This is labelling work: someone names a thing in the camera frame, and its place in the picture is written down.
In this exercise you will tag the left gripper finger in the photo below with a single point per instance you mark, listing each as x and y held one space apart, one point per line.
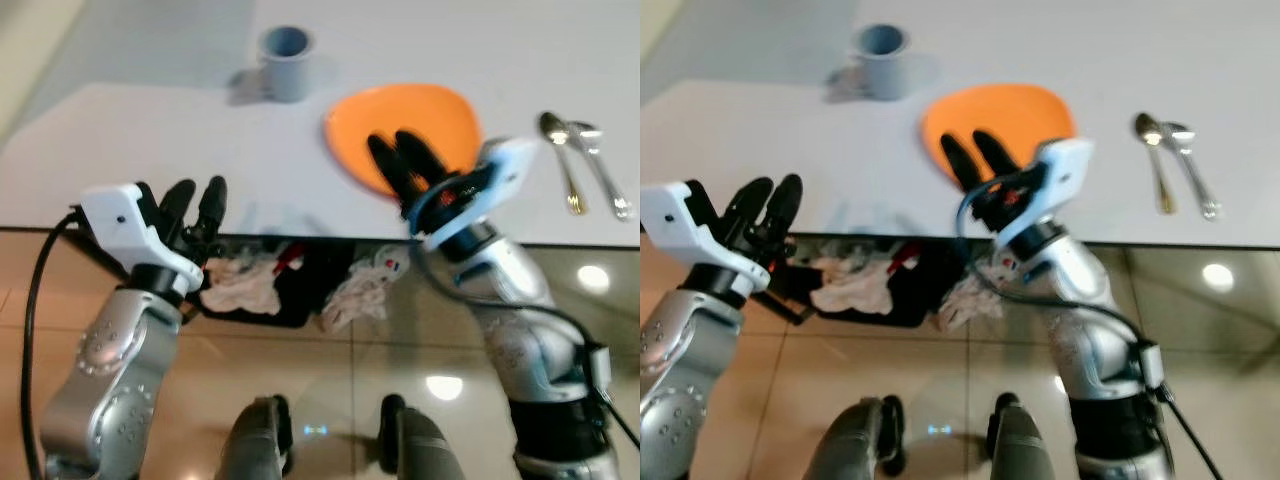
177 208
788 200
211 205
757 205

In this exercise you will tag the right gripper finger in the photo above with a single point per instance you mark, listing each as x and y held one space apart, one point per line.
422 158
962 165
997 152
390 168

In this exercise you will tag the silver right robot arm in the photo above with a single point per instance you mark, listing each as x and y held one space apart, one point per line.
1085 320
525 320

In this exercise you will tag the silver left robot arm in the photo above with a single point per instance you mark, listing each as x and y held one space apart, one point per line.
690 370
105 370

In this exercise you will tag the orange plate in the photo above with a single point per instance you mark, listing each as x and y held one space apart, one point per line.
430 115
1010 110

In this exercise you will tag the crumpled beige cloth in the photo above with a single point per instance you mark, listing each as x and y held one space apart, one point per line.
240 285
850 285

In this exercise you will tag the crumpled white cloth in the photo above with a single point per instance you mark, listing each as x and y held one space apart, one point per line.
358 295
965 295

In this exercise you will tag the gold spoon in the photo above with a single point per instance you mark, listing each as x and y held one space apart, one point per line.
1157 170
566 170

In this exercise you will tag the black tray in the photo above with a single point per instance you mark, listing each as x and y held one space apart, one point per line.
305 290
925 295

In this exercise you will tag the grey mug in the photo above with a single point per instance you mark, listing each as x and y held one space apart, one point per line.
288 65
885 62

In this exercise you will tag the silver spoon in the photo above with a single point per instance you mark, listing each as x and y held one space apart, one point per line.
1193 172
603 172

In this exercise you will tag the grey left robot leg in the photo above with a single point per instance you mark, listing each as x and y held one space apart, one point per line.
255 440
850 440

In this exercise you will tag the grey robot leg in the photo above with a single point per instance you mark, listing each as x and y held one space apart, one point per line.
1018 445
255 440
850 440
420 445

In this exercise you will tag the grey right robot leg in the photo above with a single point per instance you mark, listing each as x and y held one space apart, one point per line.
1018 445
420 445

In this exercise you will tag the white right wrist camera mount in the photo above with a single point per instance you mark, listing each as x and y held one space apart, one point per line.
500 185
1062 180

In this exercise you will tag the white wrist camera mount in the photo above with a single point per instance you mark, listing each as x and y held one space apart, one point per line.
690 225
1062 180
500 185
128 225

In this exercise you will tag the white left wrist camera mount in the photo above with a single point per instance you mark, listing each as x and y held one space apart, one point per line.
690 225
128 225

